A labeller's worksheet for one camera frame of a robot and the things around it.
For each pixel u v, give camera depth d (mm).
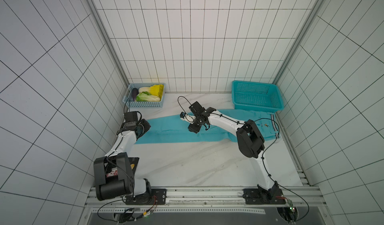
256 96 1178
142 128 774
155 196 723
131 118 700
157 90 1078
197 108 778
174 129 971
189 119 841
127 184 422
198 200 727
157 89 1078
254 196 723
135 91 1153
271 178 613
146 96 1069
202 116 717
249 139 550
